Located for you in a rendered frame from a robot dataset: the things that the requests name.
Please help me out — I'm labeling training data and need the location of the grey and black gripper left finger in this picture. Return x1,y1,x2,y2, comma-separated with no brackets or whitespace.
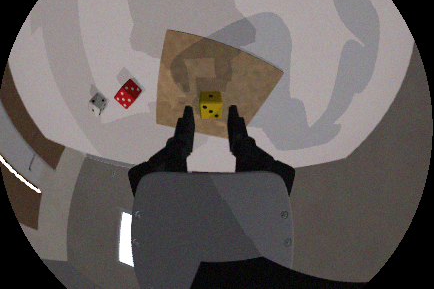
128,106,195,196

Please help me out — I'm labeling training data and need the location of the yellow die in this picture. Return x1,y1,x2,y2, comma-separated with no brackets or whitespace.
199,91,222,119

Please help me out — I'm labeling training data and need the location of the red die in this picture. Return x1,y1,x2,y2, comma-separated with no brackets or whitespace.
114,79,142,109

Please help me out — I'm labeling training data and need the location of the brown mat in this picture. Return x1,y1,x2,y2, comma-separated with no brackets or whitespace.
156,30,284,139

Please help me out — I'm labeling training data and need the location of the white die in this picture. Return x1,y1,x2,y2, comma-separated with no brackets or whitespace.
88,93,107,117

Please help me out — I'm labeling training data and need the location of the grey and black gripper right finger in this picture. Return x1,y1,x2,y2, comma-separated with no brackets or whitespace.
227,105,295,196

